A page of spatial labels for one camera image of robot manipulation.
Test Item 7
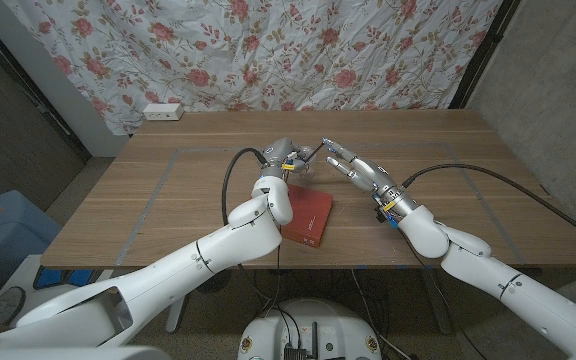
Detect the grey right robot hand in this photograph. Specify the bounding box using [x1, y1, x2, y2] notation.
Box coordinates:
[321, 137, 419, 219]

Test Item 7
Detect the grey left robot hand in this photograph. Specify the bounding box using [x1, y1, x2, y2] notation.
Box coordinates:
[258, 137, 317, 180]

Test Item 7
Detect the black mechanical pencil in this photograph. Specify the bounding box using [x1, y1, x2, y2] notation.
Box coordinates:
[302, 141, 327, 163]

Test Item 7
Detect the clear glass cup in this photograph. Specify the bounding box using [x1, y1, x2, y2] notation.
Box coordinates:
[295, 145, 319, 181]

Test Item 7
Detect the red notebook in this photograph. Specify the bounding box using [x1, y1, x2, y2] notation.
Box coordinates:
[280, 183, 335, 249]

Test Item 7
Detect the floral backdrop cloth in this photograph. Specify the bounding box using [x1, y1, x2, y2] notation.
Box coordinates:
[2, 0, 504, 136]

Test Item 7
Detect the white power strip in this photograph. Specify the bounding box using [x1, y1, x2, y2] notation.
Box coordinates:
[142, 102, 185, 122]

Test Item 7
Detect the metal table leg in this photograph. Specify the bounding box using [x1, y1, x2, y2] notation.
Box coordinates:
[419, 268, 454, 335]
[165, 297, 188, 334]

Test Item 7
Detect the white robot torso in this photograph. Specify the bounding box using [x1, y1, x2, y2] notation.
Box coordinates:
[237, 298, 383, 360]

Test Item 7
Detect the blue storage box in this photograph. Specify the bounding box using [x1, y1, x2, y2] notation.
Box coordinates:
[0, 189, 64, 281]

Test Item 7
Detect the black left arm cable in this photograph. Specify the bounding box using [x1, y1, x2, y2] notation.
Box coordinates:
[220, 147, 268, 227]

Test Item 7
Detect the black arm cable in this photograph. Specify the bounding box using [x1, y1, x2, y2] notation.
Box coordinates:
[401, 163, 576, 250]
[220, 147, 268, 227]

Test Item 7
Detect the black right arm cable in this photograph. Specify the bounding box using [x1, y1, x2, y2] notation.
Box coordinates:
[401, 163, 576, 250]

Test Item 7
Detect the white floor cable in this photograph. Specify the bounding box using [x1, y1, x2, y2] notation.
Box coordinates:
[350, 269, 413, 360]

